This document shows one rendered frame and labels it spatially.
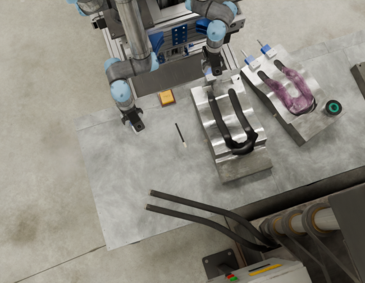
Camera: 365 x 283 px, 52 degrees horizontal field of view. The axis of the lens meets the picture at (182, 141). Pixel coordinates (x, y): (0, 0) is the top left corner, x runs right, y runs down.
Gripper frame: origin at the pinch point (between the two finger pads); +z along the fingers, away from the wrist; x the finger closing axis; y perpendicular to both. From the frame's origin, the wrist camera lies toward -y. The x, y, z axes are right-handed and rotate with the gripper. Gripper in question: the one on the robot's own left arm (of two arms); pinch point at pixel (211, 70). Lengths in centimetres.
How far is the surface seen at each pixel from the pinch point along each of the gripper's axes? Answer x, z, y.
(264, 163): -10, 8, -51
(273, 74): -31.2, 6.6, -9.1
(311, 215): 2, -60, -80
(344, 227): 6, -89, -84
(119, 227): 66, 15, -58
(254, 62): -23.6, 4.4, 0.0
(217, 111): 3.7, 5.3, -19.6
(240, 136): -1.7, 0.0, -36.6
